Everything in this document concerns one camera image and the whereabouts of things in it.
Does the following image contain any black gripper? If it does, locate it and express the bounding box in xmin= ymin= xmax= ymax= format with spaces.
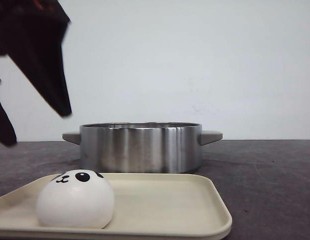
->
xmin=0 ymin=0 xmax=72 ymax=117

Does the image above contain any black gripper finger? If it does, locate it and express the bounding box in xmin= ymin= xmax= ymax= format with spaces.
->
xmin=0 ymin=102 xmax=17 ymax=146

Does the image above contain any panda bun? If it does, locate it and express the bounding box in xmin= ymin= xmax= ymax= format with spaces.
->
xmin=36 ymin=169 xmax=115 ymax=229

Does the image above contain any stainless steel steamer pot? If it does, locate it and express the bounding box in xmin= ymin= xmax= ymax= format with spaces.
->
xmin=62 ymin=122 xmax=223 ymax=173

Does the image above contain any cream plastic tray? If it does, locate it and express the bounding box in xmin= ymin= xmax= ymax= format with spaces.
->
xmin=0 ymin=173 xmax=232 ymax=240

